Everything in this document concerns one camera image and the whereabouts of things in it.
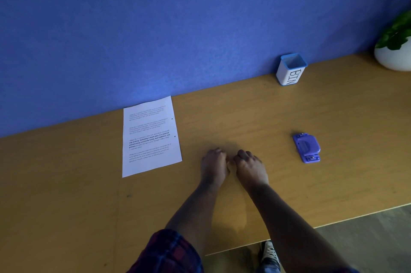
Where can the person's left hand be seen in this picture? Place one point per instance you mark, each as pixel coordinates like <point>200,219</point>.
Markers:
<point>213,167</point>

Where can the person's right hand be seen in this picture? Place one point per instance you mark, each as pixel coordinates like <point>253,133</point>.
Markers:
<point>252,168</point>

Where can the person's right fingers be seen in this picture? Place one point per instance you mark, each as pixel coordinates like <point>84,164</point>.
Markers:
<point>244,156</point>

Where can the person's left fingers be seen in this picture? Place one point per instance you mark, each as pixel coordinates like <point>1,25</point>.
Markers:
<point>218,154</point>

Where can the person's left forearm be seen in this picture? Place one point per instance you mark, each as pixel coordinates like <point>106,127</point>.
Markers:
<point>197,215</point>

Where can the person's right forearm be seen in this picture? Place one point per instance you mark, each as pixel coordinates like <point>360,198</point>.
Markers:
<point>289,234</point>

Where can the purple hole punch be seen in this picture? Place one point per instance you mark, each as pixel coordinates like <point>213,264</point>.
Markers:
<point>307,147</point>

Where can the white printed paper sheet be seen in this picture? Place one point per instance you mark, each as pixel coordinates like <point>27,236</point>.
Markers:
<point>150,136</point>

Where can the white blue-rimmed square container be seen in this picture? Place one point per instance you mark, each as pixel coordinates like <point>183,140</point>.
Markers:
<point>290,70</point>

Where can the person's white sneaker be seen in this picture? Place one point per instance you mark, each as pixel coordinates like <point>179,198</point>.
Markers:
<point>270,256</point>

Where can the person's plaid shirt sleeve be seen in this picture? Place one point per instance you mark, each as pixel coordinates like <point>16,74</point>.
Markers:
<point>167,255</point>

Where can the white round plant pot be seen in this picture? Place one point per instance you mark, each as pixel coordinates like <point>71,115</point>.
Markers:
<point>393,56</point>

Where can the green leafy plant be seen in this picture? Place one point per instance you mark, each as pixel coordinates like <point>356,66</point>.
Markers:
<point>396,32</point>

